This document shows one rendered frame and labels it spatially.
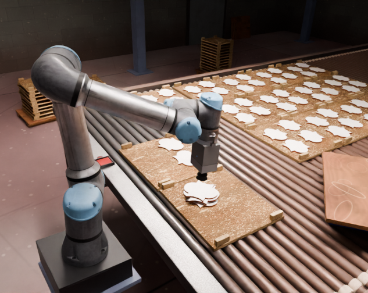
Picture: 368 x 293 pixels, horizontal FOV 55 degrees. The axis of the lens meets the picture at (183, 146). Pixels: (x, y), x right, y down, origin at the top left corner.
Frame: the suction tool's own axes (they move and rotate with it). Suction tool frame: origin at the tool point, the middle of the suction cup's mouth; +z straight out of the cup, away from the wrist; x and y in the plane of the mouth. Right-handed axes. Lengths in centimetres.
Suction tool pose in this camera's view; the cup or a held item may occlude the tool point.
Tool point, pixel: (202, 177)
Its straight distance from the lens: 129.6
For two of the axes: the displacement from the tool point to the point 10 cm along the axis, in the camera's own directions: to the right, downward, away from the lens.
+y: -4.5, -4.3, 7.8
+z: -0.8, 8.9, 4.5
